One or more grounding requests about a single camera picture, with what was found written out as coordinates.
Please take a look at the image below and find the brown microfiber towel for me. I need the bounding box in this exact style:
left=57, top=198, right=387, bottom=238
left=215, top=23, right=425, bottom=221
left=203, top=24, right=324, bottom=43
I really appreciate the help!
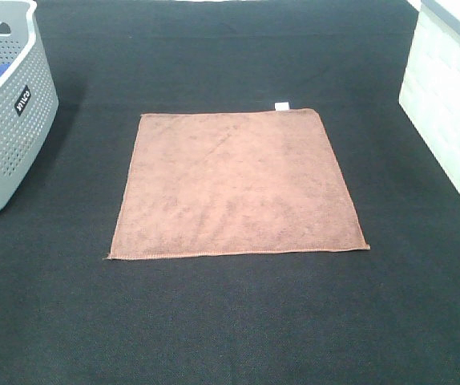
left=109, top=108, right=368, bottom=260

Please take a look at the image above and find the grey perforated laundry basket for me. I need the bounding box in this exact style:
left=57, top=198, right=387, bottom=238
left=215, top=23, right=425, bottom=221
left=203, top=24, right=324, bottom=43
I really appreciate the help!
left=0, top=1, right=59, bottom=211

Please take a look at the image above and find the white plastic basket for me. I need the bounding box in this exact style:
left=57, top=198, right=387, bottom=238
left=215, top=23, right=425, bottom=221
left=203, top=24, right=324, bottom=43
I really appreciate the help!
left=398, top=1, right=460, bottom=195

